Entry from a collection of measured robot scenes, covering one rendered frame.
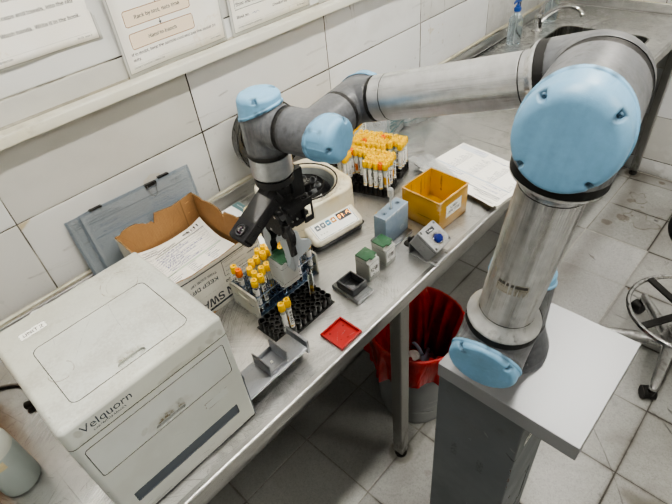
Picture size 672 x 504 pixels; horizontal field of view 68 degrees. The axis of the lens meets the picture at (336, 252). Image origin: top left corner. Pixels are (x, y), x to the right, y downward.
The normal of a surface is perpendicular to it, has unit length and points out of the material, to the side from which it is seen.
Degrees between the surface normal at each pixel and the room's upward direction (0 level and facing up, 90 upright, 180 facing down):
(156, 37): 94
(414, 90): 67
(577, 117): 83
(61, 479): 0
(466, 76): 53
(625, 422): 0
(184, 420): 90
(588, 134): 83
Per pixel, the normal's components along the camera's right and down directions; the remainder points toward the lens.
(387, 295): -0.09, -0.75
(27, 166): 0.73, 0.40
